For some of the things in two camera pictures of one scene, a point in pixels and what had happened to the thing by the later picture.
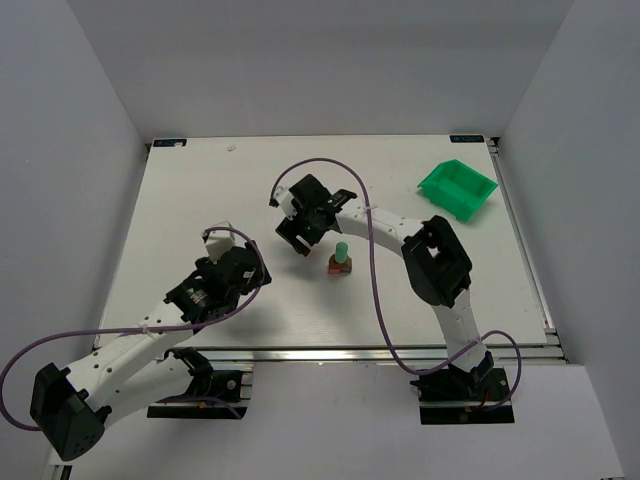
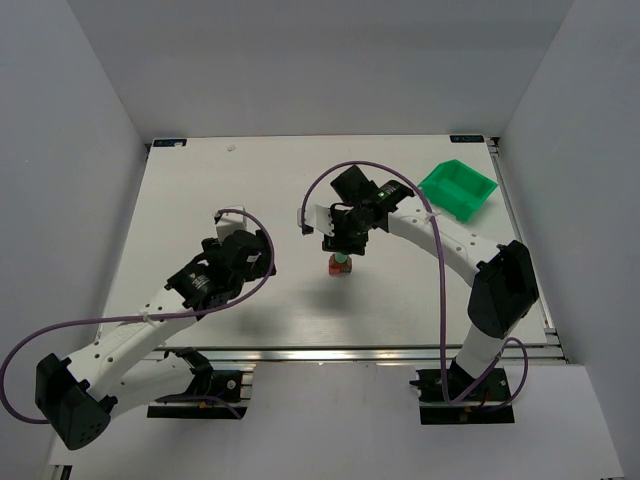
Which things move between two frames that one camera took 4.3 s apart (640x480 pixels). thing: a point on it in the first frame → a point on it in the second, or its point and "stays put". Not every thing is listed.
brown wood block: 339,268 stays put
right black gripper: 298,230 → 343,245
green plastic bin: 457,188 stays put
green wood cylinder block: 341,252 stays put
